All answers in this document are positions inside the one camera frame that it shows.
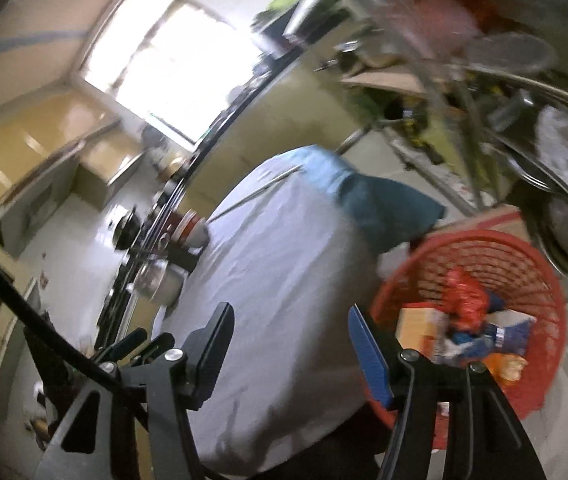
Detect yellow fruit peel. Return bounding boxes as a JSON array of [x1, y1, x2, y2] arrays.
[[482, 353, 528, 388]]

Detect white orange cardboard box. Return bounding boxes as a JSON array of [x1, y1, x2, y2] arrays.
[[396, 302, 449, 362]]

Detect blue toothpaste box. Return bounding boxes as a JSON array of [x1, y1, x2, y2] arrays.
[[449, 310, 537, 361]]

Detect red plastic bag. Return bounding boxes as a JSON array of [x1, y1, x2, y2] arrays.
[[441, 266, 490, 334]]

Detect black wok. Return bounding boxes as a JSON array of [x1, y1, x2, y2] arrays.
[[113, 207, 141, 252]]

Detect black chopstick holder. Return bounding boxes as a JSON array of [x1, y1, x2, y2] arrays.
[[166, 240, 199, 273]]

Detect red plastic basket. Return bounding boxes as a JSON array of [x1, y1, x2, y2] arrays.
[[367, 228, 568, 451]]

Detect stacked red white bowls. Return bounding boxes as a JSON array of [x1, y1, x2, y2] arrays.
[[170, 209, 210, 249]]

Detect grey tablecloth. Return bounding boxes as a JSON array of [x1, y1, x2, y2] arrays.
[[162, 145, 446, 479]]

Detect long white stick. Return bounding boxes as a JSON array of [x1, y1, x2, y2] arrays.
[[207, 165, 301, 223]]

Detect metal storage shelf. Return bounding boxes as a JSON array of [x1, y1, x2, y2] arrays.
[[330, 0, 568, 259]]

